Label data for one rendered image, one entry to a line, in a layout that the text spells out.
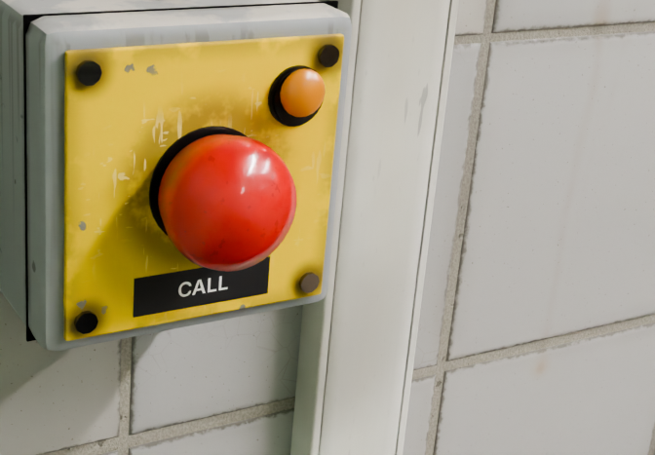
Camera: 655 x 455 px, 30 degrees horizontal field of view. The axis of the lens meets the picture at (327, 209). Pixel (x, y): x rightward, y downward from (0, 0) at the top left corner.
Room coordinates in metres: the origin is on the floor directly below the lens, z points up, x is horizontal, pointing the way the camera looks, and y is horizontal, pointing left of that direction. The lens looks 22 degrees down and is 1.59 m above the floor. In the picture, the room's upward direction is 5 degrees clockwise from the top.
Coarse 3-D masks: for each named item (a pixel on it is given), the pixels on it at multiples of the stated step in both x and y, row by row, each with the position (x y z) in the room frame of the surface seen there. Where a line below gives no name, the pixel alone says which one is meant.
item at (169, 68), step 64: (0, 0) 0.35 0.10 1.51; (64, 0) 0.35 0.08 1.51; (128, 0) 0.36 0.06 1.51; (192, 0) 0.37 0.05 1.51; (256, 0) 0.37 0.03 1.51; (0, 64) 0.35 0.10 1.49; (64, 64) 0.32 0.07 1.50; (128, 64) 0.33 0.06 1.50; (192, 64) 0.34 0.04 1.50; (256, 64) 0.35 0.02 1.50; (320, 64) 0.36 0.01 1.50; (0, 128) 0.35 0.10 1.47; (64, 128) 0.32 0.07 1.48; (128, 128) 0.33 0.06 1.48; (192, 128) 0.34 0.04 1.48; (256, 128) 0.35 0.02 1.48; (320, 128) 0.36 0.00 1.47; (0, 192) 0.35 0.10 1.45; (64, 192) 0.32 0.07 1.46; (128, 192) 0.33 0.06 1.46; (320, 192) 0.36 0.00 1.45; (0, 256) 0.35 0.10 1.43; (64, 256) 0.32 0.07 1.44; (128, 256) 0.33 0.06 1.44; (320, 256) 0.36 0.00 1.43; (64, 320) 0.32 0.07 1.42; (128, 320) 0.33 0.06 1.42; (192, 320) 0.34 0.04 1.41
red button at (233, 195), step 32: (192, 160) 0.32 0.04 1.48; (224, 160) 0.32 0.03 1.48; (256, 160) 0.32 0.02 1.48; (160, 192) 0.33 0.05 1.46; (192, 192) 0.31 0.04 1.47; (224, 192) 0.31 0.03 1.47; (256, 192) 0.32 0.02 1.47; (288, 192) 0.33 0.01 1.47; (192, 224) 0.31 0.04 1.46; (224, 224) 0.31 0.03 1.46; (256, 224) 0.32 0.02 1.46; (288, 224) 0.33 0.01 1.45; (192, 256) 0.32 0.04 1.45; (224, 256) 0.32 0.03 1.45; (256, 256) 0.32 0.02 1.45
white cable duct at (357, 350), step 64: (384, 0) 0.44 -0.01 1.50; (448, 0) 0.45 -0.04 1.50; (384, 64) 0.44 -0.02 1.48; (448, 64) 0.46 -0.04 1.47; (384, 128) 0.44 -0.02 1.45; (384, 192) 0.44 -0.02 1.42; (384, 256) 0.44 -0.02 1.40; (320, 320) 0.43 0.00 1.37; (384, 320) 0.45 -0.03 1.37; (320, 384) 0.43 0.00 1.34; (384, 384) 0.45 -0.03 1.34; (320, 448) 0.43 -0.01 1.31; (384, 448) 0.45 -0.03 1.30
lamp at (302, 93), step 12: (300, 72) 0.35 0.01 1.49; (312, 72) 0.35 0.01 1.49; (288, 84) 0.35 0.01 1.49; (300, 84) 0.35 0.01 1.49; (312, 84) 0.35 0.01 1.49; (324, 84) 0.35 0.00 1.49; (288, 96) 0.35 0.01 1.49; (300, 96) 0.35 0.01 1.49; (312, 96) 0.35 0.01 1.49; (324, 96) 0.35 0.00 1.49; (288, 108) 0.35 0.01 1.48; (300, 108) 0.35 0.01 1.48; (312, 108) 0.35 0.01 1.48
